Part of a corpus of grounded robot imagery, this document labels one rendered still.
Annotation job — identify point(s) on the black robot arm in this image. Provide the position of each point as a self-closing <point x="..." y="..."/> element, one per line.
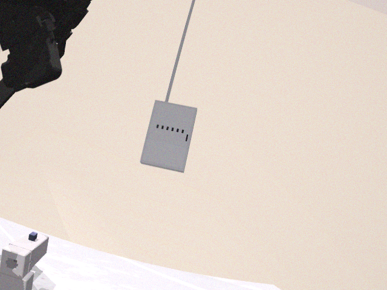
<point x="35" y="60"/>

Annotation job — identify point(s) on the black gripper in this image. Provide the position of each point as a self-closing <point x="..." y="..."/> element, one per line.
<point x="22" y="18"/>

